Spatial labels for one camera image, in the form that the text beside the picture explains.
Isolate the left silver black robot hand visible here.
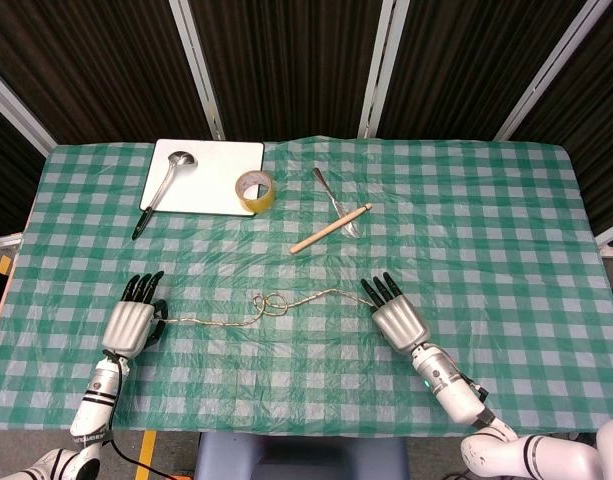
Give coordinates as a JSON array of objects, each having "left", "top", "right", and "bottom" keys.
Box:
[{"left": 101, "top": 270, "right": 169, "bottom": 359}]

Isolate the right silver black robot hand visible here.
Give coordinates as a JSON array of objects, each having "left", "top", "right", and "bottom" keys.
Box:
[{"left": 360, "top": 271, "right": 432, "bottom": 355}]

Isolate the beige twisted rope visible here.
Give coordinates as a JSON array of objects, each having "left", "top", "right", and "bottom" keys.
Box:
[{"left": 163, "top": 286, "right": 375, "bottom": 330}]

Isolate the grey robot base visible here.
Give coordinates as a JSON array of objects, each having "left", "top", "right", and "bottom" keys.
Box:
[{"left": 193, "top": 432, "right": 410, "bottom": 480}]

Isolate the green white checkered tablecloth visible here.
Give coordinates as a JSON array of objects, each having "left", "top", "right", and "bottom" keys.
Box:
[{"left": 0, "top": 134, "right": 613, "bottom": 439}]

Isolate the wooden stick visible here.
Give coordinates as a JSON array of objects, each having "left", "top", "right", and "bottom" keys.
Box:
[{"left": 289, "top": 201, "right": 372, "bottom": 255}]

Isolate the yellow floor tape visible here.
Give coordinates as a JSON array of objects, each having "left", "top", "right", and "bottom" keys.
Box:
[{"left": 134, "top": 430, "right": 159, "bottom": 480}]

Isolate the white cutting board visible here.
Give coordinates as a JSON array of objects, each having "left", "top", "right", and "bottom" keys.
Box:
[{"left": 139, "top": 138, "right": 266, "bottom": 218}]

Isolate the yellow tape roll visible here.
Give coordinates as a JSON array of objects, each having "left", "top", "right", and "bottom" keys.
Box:
[{"left": 234, "top": 169, "right": 277, "bottom": 213}]

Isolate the steel ladle black handle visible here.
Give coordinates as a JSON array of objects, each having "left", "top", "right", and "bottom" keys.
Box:
[{"left": 131, "top": 151, "right": 198, "bottom": 241}]

